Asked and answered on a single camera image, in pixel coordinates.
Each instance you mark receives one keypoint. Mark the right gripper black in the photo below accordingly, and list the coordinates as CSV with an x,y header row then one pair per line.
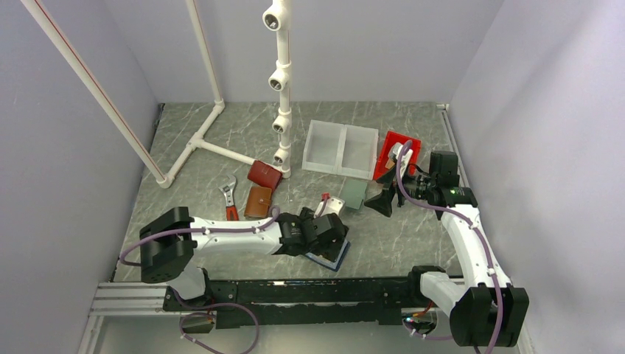
x,y
382,202

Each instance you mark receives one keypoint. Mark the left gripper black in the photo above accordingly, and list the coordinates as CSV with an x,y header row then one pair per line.
x,y
330,249

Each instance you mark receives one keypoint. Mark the blue leather card holder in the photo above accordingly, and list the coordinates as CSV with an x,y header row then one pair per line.
x,y
332,260

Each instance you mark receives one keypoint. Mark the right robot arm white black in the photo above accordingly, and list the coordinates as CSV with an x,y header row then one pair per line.
x,y
487,310

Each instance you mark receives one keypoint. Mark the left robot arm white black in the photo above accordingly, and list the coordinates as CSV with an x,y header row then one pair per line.
x,y
169,244

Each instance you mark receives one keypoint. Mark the green leather card holder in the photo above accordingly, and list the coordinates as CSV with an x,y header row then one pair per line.
x,y
353,193

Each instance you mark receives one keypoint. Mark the red plastic bin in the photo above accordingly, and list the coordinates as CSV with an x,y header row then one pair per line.
x,y
392,143

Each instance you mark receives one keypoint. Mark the clear plastic divided box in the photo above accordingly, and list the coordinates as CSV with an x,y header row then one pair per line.
x,y
342,150

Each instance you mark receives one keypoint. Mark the brown leather wallet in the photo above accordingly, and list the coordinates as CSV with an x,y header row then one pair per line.
x,y
258,203

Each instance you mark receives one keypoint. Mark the red leather wallet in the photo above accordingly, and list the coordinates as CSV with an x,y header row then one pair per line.
x,y
264,175

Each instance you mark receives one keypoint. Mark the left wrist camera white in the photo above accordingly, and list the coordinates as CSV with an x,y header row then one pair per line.
x,y
330,205

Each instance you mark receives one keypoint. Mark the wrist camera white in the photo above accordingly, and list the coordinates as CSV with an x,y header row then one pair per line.
x,y
330,205
404,156

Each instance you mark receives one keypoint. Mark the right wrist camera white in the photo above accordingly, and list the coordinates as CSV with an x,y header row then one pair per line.
x,y
404,156

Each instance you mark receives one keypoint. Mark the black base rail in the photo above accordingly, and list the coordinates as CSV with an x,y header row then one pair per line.
x,y
382,300

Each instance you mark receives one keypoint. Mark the adjustable wrench red handle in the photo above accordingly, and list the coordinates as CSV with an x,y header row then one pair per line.
x,y
227,190

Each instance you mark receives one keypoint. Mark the white PVC pipe frame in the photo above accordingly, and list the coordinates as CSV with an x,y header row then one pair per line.
x,y
88,39

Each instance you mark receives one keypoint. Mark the white PVC pipe post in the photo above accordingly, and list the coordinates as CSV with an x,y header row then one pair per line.
x,y
277,18

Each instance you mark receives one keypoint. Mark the aluminium extrusion frame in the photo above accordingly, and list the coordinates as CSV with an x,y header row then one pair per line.
x,y
137,298

